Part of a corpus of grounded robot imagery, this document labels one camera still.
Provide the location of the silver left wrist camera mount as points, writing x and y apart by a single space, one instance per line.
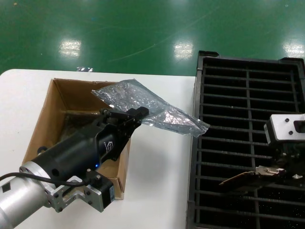
97 198

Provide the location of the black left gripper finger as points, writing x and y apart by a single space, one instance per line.
131 125
135 112

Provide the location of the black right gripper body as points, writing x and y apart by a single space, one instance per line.
294 155

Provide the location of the grey antistatic plastic bag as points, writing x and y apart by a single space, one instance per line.
133 95

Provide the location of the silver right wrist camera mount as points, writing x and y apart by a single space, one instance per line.
281 128

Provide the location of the brown cardboard box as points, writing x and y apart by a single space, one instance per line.
47 119

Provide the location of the bagged graphics card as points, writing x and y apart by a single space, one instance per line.
74 126

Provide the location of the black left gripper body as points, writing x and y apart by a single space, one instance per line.
78 152

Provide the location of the black slotted plastic container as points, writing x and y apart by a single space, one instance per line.
196 143

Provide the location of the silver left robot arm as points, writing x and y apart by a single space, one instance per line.
19 200

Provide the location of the small floor litter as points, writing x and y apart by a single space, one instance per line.
84 69

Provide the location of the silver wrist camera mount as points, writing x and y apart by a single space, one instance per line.
97 198
281 128

